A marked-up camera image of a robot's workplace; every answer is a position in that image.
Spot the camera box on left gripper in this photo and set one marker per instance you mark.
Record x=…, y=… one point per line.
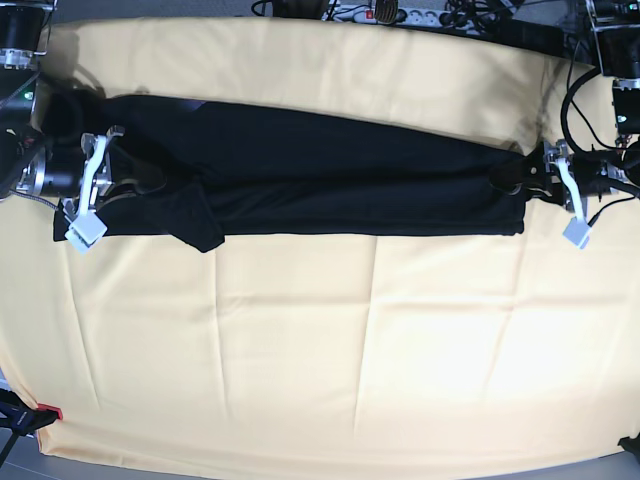
x=578, y=232

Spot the yellow table cloth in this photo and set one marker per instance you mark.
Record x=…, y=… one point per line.
x=338, y=357

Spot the white power strip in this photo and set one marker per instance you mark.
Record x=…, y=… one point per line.
x=465, y=17

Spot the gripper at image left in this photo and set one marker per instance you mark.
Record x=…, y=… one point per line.
x=82, y=175

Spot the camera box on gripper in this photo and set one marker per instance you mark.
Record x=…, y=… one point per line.
x=85, y=231
x=578, y=232

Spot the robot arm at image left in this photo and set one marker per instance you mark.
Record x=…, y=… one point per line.
x=25, y=36

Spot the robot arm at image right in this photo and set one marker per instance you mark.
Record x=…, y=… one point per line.
x=608, y=31

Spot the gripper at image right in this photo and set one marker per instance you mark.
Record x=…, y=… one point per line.
x=569, y=179

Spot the black T-shirt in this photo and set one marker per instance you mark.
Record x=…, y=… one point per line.
x=236, y=169

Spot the black and red clamp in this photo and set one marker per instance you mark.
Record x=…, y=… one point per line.
x=22, y=420

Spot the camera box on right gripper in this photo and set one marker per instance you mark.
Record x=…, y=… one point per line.
x=85, y=231

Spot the black clamp at right edge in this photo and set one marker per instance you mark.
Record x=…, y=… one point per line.
x=631, y=445

